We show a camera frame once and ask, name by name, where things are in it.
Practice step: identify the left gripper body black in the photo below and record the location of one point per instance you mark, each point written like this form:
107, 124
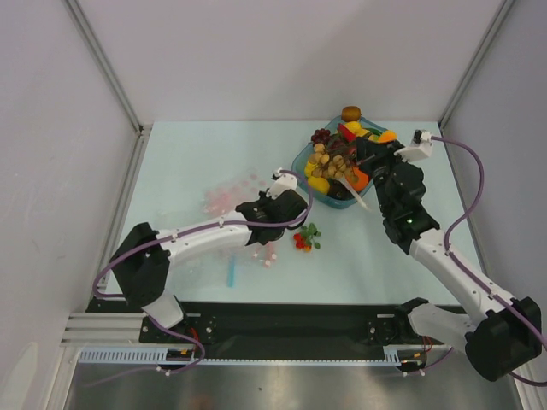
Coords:
262, 200

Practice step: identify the pink dotted zip bag stack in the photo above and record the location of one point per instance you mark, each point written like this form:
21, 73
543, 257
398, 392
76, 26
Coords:
224, 198

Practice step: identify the brown kiwi fruit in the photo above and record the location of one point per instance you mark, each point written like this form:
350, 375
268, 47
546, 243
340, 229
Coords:
351, 113

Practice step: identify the brown longan bunch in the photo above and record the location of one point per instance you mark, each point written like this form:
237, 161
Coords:
330, 162

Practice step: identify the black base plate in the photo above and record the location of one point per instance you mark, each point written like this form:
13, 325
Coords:
278, 331

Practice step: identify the red cherry tomatoes with leaves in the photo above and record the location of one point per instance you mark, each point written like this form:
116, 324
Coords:
307, 238

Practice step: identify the aluminium front rail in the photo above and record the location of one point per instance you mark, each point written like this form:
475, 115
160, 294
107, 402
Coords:
102, 329

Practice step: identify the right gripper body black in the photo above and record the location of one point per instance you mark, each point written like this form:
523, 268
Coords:
373, 150

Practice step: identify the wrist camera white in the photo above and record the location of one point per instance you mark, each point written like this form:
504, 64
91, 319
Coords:
420, 147
283, 181

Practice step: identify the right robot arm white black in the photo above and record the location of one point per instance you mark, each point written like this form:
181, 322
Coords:
497, 332

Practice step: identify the yellow lemon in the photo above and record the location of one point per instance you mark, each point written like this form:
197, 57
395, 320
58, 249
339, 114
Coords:
356, 128

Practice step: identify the dark red grape bunch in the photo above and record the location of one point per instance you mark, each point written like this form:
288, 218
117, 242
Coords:
321, 136

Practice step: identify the clear zip bag pink zipper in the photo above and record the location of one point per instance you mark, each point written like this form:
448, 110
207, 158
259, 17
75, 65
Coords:
194, 262

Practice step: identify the blue zipper bag strip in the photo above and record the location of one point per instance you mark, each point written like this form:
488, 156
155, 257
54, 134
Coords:
230, 279

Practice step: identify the red chili pepper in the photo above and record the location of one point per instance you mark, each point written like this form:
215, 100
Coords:
347, 135

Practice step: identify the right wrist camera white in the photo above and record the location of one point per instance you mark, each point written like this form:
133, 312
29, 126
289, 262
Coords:
420, 147

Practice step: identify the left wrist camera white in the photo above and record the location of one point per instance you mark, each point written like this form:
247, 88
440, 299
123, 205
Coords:
283, 181

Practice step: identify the right aluminium frame post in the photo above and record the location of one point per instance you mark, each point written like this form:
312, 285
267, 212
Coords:
485, 44

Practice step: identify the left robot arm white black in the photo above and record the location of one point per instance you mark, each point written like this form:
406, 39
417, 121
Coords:
145, 259

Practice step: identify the aluminium frame post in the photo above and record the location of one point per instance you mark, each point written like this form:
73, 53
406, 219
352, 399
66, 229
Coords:
485, 44
96, 50

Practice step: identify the orange mango piece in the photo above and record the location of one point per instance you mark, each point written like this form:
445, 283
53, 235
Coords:
387, 137

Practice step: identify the orange fruit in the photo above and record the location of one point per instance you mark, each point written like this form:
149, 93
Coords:
357, 179

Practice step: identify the left aluminium frame post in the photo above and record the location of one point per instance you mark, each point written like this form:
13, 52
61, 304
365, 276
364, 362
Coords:
96, 50

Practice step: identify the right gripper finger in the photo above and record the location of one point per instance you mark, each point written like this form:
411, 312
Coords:
364, 148
369, 164

